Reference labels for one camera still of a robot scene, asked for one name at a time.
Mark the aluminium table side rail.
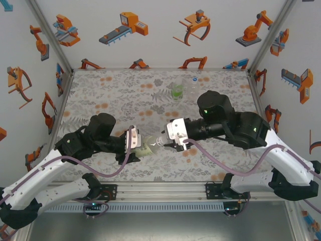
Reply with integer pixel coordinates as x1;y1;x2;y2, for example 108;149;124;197
47;71;75;151
246;70;270;126

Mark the aluminium table back rail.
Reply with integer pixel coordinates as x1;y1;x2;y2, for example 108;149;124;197
71;67;252;72

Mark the large clear plastic bottle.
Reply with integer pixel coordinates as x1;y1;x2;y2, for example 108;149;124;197
184;76;202;99

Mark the aluminium front table rail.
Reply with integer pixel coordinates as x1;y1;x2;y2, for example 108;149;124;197
47;181;284;202

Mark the small green label bottle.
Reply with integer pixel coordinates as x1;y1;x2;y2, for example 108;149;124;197
171;77;186;102

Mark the perforated grey cable tray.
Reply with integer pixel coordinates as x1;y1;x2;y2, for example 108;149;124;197
42;201;227;213

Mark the yellow label tea bottle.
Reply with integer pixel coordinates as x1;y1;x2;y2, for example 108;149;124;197
133;135;164;157

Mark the floral patterned tablecloth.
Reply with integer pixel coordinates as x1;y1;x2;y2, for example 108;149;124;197
53;69;274;183

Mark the aluminium frame post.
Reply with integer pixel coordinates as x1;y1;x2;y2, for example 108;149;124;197
247;0;298;75
26;0;75;75

